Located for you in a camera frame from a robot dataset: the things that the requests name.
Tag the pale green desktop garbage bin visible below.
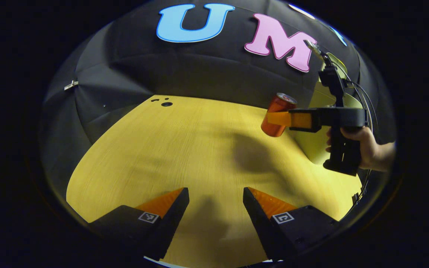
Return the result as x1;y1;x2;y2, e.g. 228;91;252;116
291;52;364;165

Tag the red pop can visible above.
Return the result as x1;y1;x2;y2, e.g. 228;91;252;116
261;93;298;137

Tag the black backdrop cloth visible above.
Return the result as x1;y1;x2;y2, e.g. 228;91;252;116
41;0;395;194

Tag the thin black cable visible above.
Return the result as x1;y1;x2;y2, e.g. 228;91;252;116
343;79;379;134

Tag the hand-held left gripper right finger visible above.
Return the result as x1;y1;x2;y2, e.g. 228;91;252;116
243;187;340;261

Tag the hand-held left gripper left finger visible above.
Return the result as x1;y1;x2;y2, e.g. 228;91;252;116
88;187;190;261

